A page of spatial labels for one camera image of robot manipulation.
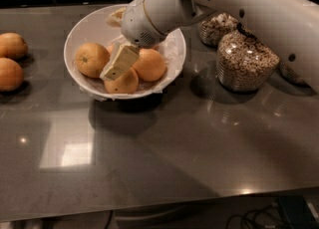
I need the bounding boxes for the black power adapter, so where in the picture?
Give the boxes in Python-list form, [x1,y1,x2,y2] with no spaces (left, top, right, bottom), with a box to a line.
[276,196,319,229]

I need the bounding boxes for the glass cereal jar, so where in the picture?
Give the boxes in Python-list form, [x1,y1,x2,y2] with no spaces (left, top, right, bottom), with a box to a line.
[216,24,280,93]
[198,13,238,47]

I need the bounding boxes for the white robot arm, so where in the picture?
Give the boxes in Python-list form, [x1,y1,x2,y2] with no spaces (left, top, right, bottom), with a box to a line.
[120,0,319,91]

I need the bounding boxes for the front glass cereal jar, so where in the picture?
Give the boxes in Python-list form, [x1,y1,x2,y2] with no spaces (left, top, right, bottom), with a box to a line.
[216,24,280,93]

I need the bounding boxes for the black cables under table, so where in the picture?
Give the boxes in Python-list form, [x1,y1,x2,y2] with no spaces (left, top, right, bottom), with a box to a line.
[225,204,283,229]

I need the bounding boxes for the white bowl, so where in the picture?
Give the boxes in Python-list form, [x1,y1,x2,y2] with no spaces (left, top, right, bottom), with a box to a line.
[63,3,187,102]

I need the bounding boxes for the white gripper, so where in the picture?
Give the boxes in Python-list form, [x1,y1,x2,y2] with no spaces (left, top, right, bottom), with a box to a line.
[100,0,166,81]

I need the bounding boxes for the white paper bowl liner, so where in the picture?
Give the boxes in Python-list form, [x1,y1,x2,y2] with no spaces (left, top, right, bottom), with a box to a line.
[77,30,186,101]

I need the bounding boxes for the orange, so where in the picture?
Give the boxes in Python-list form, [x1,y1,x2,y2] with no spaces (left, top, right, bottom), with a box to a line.
[0,58,24,92]
[104,68,139,94]
[75,43,110,79]
[0,33,28,60]
[133,49,166,82]

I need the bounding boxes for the left glass cereal jar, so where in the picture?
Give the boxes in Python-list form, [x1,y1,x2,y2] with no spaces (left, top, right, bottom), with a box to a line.
[198,13,238,47]

